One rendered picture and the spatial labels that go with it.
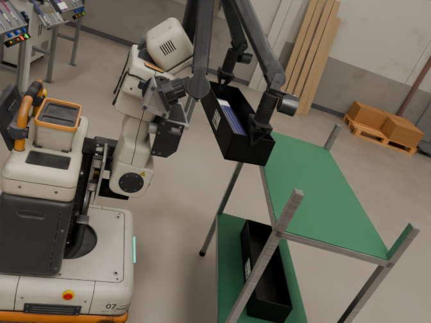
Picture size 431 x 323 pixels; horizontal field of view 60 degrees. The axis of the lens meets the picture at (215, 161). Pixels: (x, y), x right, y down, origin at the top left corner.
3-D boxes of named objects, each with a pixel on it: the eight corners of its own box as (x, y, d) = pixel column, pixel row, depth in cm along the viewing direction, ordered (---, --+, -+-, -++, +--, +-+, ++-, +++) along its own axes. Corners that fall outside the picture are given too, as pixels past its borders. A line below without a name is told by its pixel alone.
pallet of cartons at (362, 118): (395, 137, 679) (407, 118, 662) (414, 156, 614) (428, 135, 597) (341, 119, 662) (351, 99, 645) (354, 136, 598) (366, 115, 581)
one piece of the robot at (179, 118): (140, 154, 149) (153, 105, 140) (138, 124, 172) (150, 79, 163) (178, 161, 155) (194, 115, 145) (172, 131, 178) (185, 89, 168)
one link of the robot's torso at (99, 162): (81, 203, 163) (91, 156, 152) (87, 168, 187) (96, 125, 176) (142, 212, 172) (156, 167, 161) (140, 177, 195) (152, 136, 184)
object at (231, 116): (211, 103, 186) (213, 97, 185) (224, 106, 189) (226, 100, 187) (235, 154, 144) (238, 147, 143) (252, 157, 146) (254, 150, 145)
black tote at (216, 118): (199, 100, 188) (206, 79, 183) (231, 107, 194) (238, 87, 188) (224, 159, 140) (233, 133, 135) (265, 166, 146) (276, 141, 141)
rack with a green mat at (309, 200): (264, 268, 252) (341, 124, 203) (287, 411, 172) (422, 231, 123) (199, 251, 246) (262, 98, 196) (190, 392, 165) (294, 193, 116)
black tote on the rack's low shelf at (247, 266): (240, 233, 217) (246, 218, 212) (267, 241, 220) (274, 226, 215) (247, 316, 167) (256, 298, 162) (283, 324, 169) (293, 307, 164)
